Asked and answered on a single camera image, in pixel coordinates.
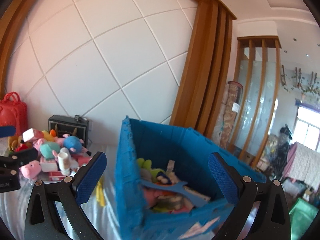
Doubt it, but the blue foam boomerang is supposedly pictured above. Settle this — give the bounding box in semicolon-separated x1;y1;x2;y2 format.
140;179;207;207

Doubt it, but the rolled patterned carpet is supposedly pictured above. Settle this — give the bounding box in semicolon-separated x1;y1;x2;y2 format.
211;81;243;149

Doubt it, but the brown bear plush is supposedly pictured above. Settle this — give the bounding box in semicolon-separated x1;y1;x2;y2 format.
8;135;24;152

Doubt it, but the wooden slat glass partition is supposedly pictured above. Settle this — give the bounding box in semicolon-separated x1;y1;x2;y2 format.
227;35;281;167

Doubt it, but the green plush toy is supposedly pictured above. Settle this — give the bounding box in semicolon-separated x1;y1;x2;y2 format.
137;158;165;183

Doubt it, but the red bear suitcase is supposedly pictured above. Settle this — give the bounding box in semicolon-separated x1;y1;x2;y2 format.
0;92;28;136

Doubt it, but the pink white carton box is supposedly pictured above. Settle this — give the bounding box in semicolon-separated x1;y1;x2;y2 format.
22;128;44;142

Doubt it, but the pink pig plush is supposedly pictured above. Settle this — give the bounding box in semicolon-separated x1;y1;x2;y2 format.
20;160;41;180

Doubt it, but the white plastic bottle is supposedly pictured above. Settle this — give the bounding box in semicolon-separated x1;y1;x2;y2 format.
57;152;70;176

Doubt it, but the red flat box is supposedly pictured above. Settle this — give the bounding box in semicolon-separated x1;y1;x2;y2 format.
48;171;66;181

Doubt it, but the yellow plastic strip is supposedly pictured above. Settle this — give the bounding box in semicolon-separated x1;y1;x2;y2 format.
95;177;106;207

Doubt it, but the teal pink plush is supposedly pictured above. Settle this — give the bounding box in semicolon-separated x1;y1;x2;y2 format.
33;138;61;159

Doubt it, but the pink tissue pack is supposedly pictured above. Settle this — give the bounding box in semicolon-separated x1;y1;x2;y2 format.
73;154;92;167

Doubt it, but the blue elephant plush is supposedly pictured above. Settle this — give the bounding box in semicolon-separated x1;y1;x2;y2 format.
63;135;84;154

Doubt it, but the blue plastic storage crate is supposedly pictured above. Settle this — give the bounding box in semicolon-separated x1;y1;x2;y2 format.
115;117;266;239

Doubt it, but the black framed box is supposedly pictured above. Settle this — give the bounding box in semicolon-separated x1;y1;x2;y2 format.
48;115;89;147

